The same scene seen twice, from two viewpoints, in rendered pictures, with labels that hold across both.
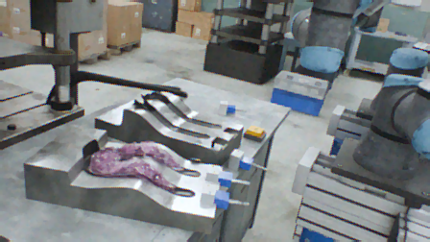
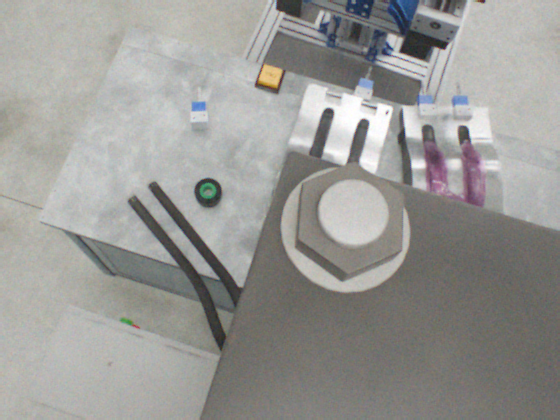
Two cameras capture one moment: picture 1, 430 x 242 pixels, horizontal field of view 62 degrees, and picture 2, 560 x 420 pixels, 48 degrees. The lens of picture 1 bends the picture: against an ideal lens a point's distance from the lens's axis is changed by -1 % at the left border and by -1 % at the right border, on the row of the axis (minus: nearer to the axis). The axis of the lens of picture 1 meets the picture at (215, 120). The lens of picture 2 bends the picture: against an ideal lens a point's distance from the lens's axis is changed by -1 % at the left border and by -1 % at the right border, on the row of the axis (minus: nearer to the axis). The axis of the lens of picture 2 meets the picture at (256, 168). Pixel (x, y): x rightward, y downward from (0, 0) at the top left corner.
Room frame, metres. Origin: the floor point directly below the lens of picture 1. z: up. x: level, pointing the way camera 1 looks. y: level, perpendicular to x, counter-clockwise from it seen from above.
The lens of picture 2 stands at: (1.51, 0.81, 2.54)
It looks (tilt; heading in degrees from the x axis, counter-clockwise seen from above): 68 degrees down; 265
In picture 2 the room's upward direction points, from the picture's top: 3 degrees clockwise
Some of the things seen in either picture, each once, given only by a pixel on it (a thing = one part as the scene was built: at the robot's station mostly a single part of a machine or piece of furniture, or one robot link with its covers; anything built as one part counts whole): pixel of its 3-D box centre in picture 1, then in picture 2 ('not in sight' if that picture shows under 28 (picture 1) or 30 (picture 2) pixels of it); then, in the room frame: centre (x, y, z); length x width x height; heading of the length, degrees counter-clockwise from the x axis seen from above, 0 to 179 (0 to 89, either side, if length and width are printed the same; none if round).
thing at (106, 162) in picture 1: (136, 159); (455, 176); (0.90, 0.21, 0.90); 0.26 x 0.18 x 0.08; 87
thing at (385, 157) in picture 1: (390, 146); not in sight; (0.83, -0.44, 1.09); 0.15 x 0.15 x 0.10
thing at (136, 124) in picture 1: (170, 123); (327, 171); (1.26, 0.17, 0.87); 0.50 x 0.26 x 0.14; 70
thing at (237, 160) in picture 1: (249, 163); (365, 84); (1.11, -0.14, 0.83); 0.13 x 0.05 x 0.05; 70
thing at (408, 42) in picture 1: (375, 53); not in sight; (6.61, -2.65, 0.47); 1.10 x 0.52 x 0.94; 77
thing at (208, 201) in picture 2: not in sight; (208, 192); (1.60, 0.20, 0.82); 0.08 x 0.08 x 0.04
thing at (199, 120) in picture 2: (232, 108); (199, 106); (1.63, -0.07, 0.83); 0.13 x 0.05 x 0.05; 91
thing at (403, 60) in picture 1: (407, 68); not in sight; (1.29, -0.64, 1.20); 0.13 x 0.12 x 0.14; 131
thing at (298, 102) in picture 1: (298, 97); not in sight; (4.35, -0.97, 0.11); 0.61 x 0.41 x 0.22; 70
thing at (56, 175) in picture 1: (133, 173); (453, 183); (0.89, 0.21, 0.86); 0.50 x 0.26 x 0.11; 87
